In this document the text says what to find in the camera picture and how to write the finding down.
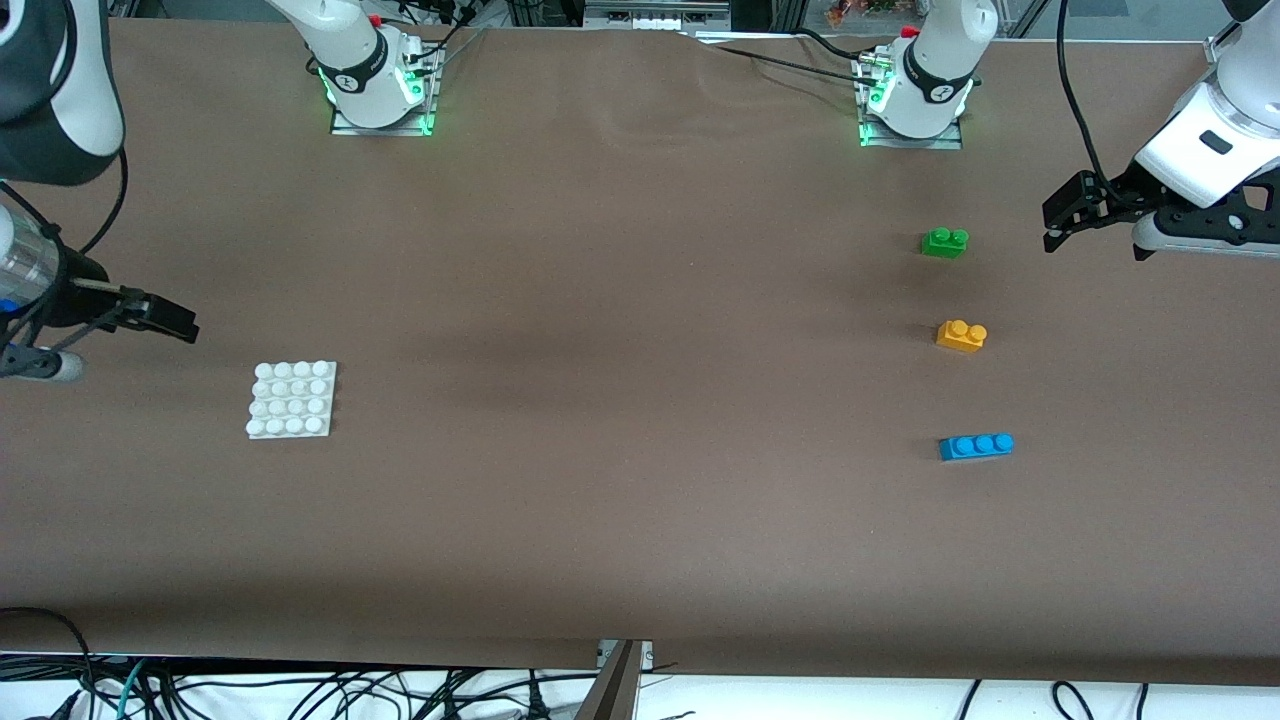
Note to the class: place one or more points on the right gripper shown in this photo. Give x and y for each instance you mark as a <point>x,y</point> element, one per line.
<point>72,300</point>

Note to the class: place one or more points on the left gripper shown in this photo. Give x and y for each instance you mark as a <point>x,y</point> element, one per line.
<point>1124,189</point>

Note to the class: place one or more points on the white studded base plate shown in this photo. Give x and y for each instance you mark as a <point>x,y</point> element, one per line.
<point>292,400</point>

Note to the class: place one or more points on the yellow toy block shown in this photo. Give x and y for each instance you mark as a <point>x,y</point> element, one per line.
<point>960,338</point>

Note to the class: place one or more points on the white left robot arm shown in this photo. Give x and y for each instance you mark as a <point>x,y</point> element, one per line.
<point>940,60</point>

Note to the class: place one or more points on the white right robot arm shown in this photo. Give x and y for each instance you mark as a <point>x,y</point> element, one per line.
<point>350,60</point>

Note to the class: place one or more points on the green toy block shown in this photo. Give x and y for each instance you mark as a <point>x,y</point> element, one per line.
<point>944,244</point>

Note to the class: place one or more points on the blue toy block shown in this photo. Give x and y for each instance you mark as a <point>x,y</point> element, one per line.
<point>975,447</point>

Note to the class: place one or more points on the brown table cover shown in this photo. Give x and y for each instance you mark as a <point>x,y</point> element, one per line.
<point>400,500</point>

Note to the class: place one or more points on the orange brown background object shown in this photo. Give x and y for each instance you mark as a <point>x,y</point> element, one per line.
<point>850,12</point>

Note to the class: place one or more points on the white power strip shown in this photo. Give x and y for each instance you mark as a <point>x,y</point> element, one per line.
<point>650,18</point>

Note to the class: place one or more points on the aluminium table frame rail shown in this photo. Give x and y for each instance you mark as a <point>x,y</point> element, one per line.
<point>1222,52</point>

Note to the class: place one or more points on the aluminium profile post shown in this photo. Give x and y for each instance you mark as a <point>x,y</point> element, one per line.
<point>610,695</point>

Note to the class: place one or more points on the small metal bracket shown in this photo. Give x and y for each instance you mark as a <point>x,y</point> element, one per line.
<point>645,655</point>

